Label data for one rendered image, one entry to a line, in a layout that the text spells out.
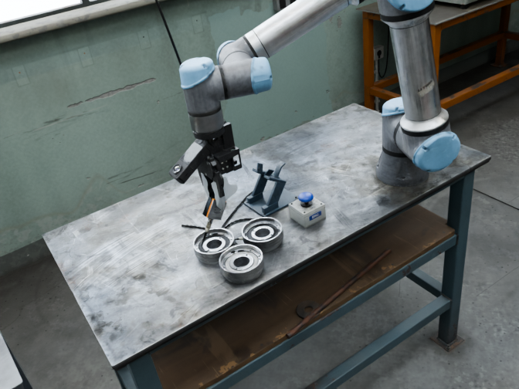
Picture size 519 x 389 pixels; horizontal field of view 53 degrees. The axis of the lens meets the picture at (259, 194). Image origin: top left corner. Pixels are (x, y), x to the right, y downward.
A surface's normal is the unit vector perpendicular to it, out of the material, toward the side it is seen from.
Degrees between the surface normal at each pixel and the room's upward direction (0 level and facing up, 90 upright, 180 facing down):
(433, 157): 97
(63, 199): 90
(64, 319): 0
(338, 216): 0
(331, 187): 0
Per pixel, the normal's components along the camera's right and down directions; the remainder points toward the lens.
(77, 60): 0.54, 0.40
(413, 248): -0.13, -0.83
